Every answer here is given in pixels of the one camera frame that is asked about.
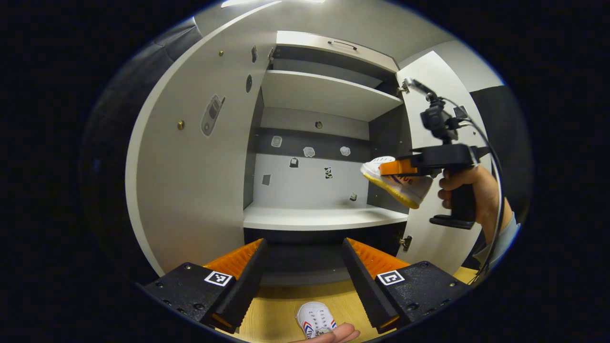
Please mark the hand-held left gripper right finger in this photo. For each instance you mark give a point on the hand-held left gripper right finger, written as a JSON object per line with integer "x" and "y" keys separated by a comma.
{"x": 364, "y": 281}

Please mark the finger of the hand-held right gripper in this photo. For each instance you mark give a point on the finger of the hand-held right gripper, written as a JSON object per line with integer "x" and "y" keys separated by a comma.
{"x": 398, "y": 166}

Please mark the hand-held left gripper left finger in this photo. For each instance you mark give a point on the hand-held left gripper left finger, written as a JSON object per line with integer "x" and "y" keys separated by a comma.
{"x": 245, "y": 286}

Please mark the white shoe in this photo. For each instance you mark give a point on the white shoe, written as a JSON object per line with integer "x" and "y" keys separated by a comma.
{"x": 315, "y": 319}
{"x": 405, "y": 188}

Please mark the white cabinet door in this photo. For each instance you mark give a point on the white cabinet door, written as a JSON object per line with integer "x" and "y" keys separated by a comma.
{"x": 429, "y": 233}
{"x": 190, "y": 181}

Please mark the white cabinet drawer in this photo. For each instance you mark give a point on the white cabinet drawer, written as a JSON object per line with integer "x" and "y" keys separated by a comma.
{"x": 310, "y": 43}

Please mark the black backdrop cloth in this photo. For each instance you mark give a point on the black backdrop cloth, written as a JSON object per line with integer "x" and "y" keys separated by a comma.
{"x": 505, "y": 124}

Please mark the ceiling light panel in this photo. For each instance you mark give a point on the ceiling light panel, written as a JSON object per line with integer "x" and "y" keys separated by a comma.
{"x": 267, "y": 2}

